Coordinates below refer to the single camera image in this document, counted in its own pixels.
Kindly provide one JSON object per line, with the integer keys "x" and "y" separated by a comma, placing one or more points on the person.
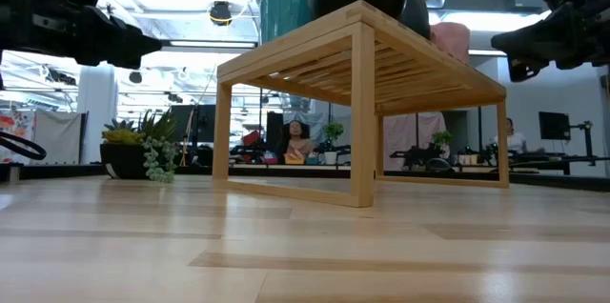
{"x": 514, "y": 138}
{"x": 296, "y": 143}

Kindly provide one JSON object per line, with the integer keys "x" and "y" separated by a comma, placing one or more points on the pink mug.
{"x": 450, "y": 41}

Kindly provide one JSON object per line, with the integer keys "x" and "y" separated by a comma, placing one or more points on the white hanging cloth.
{"x": 59, "y": 136}

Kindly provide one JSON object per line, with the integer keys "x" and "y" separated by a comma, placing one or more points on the teal mug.
{"x": 283, "y": 12}

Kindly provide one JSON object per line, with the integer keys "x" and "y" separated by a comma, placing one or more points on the small green background plant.
{"x": 442, "y": 138}

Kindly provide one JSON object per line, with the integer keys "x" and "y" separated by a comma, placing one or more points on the small plant white pot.
{"x": 332, "y": 131}

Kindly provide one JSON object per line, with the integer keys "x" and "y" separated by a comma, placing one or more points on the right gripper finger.
{"x": 522, "y": 69}
{"x": 534, "y": 38}

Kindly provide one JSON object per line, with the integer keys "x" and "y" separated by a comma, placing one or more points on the wooden slatted rack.
{"x": 363, "y": 103}

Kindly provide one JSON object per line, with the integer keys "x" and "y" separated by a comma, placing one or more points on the succulent plant black pot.
{"x": 124, "y": 160}

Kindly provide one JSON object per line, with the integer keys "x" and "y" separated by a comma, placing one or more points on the small black ceiling lamp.
{"x": 136, "y": 77}

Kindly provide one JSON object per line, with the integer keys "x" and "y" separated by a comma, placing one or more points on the black overhead camera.
{"x": 220, "y": 13}

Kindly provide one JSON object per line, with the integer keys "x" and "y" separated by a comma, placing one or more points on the colourful wall poster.
{"x": 14, "y": 127}

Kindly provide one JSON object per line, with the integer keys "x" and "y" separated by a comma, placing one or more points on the black wall monitor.
{"x": 554, "y": 126}

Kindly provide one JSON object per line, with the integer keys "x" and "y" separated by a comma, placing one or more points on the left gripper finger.
{"x": 121, "y": 41}
{"x": 116, "y": 62}

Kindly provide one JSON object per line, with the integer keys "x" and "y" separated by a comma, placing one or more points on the black aluminium table frame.
{"x": 548, "y": 180}

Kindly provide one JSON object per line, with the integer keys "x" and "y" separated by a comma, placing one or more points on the black desk monitor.
{"x": 209, "y": 119}
{"x": 183, "y": 122}

